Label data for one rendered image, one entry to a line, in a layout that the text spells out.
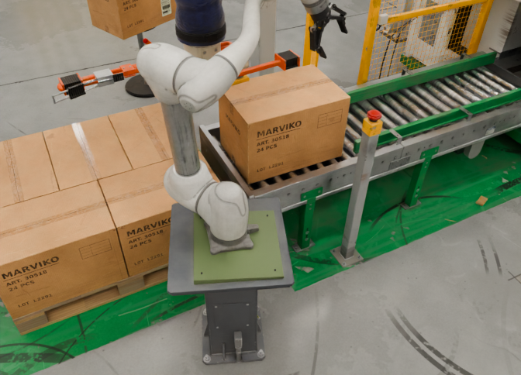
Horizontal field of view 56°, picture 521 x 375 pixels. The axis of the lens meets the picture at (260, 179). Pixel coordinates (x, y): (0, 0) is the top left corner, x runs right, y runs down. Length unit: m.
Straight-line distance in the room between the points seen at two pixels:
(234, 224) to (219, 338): 0.78
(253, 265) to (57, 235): 1.04
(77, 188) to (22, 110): 1.94
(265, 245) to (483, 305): 1.48
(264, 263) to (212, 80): 0.84
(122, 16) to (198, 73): 2.54
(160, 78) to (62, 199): 1.35
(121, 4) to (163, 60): 2.43
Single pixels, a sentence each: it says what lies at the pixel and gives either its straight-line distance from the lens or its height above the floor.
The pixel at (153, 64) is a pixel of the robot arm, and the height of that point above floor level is 1.59.
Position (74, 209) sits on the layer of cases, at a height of 0.54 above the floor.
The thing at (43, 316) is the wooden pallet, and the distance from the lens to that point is 2.90.
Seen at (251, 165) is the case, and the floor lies 0.68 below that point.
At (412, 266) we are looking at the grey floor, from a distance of 3.14.
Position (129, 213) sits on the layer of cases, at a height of 0.54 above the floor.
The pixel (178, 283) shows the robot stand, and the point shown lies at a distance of 2.00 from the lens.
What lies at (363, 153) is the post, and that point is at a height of 0.81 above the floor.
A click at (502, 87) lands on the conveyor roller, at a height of 0.55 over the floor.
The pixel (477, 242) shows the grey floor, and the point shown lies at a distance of 3.43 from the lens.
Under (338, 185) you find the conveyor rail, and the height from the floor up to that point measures 0.46.
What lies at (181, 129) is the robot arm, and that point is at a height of 1.33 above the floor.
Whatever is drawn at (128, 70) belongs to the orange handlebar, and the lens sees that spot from 2.23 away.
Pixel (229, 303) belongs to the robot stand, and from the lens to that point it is 2.29.
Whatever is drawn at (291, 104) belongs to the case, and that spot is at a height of 0.95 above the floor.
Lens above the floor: 2.34
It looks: 41 degrees down
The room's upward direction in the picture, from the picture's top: 1 degrees clockwise
